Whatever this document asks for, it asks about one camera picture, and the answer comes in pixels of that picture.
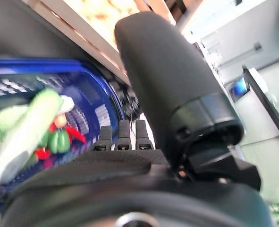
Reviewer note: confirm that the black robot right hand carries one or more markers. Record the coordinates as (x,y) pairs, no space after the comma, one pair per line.
(165,82)

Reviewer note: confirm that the green white napa cabbage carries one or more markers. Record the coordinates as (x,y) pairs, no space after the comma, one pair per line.
(23,132)
(67,104)

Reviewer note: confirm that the blue plastic shopping basket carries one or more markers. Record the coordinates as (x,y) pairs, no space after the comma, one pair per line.
(94,94)

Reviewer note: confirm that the grey laptop computer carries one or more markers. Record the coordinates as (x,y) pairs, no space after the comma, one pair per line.
(239,86)

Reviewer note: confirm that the light wooden slatted crate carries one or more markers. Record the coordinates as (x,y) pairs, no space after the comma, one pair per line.
(82,30)

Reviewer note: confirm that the red chili pepper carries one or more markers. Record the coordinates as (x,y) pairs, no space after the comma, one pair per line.
(76,134)

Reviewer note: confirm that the green bell pepper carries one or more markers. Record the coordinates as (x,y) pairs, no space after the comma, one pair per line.
(59,142)

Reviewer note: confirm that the red bell pepper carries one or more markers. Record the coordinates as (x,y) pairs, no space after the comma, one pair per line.
(43,153)

